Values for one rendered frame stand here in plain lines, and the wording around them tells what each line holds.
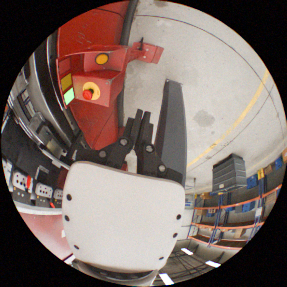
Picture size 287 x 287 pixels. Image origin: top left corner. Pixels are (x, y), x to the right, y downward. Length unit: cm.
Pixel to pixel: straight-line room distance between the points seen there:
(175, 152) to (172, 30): 99
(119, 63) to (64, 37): 29
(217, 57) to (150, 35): 63
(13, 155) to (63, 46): 93
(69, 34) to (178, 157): 71
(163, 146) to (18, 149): 118
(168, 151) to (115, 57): 42
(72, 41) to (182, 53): 85
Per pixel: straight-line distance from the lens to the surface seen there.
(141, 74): 111
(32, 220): 75
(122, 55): 34
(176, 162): 45
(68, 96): 39
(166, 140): 48
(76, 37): 51
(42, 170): 67
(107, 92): 32
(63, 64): 34
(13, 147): 109
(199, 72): 108
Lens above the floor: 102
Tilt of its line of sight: 32 degrees down
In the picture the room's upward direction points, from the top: 165 degrees counter-clockwise
